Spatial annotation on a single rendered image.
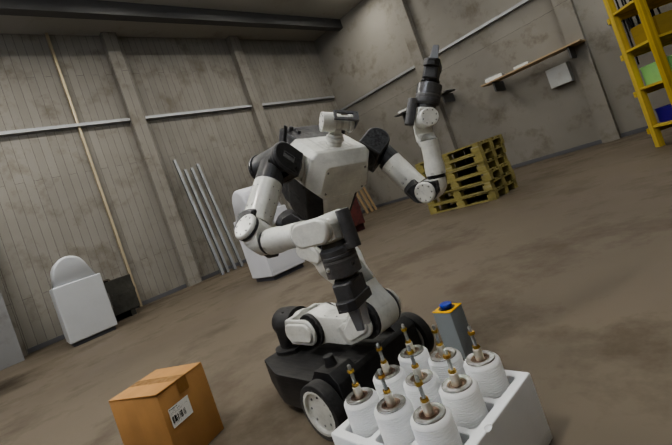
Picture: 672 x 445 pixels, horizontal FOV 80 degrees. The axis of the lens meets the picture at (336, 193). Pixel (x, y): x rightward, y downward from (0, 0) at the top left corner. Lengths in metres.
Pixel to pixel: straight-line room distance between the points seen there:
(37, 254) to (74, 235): 0.64
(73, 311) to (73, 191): 2.96
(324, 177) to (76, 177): 8.17
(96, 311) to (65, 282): 0.60
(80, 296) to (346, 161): 5.97
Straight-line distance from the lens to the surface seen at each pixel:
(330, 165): 1.32
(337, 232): 0.95
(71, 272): 7.02
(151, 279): 9.20
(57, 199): 9.12
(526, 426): 1.22
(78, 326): 6.99
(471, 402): 1.08
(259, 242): 1.10
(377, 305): 1.46
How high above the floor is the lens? 0.78
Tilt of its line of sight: level
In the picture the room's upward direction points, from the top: 19 degrees counter-clockwise
